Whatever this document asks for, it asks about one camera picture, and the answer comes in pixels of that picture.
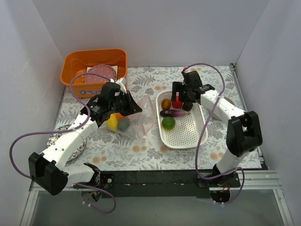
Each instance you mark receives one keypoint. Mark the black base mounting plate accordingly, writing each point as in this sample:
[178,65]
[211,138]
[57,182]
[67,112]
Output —
[156,183]

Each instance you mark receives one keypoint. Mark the beige ceramic bowl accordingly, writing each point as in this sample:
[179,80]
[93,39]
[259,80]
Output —
[226,101]

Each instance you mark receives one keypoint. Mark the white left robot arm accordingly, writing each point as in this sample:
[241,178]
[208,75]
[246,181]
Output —
[48,169]

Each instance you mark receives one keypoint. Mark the dark brown chocolate cube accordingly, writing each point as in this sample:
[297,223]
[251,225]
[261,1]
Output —
[187,106]

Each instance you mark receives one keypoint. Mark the red apple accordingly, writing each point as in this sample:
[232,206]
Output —
[177,104]

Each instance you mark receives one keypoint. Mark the pink polka dot plate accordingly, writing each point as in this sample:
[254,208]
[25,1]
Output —
[100,73]

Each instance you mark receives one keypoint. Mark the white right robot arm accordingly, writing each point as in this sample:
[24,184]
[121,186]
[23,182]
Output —
[243,128]

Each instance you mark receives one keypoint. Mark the floral patterned table mat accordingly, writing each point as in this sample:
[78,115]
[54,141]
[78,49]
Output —
[111,151]

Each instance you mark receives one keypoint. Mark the white perforated plastic basket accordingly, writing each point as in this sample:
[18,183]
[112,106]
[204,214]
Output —
[187,128]

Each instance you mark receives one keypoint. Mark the clear zip top bag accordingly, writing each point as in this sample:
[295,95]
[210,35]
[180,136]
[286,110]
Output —
[140,123]

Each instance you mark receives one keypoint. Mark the purple eggplant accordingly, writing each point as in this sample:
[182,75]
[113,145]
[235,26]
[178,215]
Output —
[173,113]

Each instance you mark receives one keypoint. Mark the aluminium table edge rail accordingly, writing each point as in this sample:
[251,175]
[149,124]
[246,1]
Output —
[264,179]

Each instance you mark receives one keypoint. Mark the orange plastic tub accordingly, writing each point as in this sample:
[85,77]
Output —
[76,63]

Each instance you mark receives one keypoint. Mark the orange tangerine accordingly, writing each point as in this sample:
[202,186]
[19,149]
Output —
[118,115]

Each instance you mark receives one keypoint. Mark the yellow mango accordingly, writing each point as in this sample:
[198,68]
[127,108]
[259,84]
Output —
[112,122]

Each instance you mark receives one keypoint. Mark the green lime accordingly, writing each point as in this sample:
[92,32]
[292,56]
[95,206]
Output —
[168,123]

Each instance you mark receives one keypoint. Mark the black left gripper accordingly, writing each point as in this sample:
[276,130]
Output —
[127,106]

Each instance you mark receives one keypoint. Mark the blue floral plate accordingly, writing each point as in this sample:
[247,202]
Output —
[55,136]

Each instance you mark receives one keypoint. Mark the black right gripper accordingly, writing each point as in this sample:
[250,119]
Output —
[179,93]

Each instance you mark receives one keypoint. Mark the brown kiwi fruit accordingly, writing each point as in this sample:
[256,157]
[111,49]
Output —
[166,104]

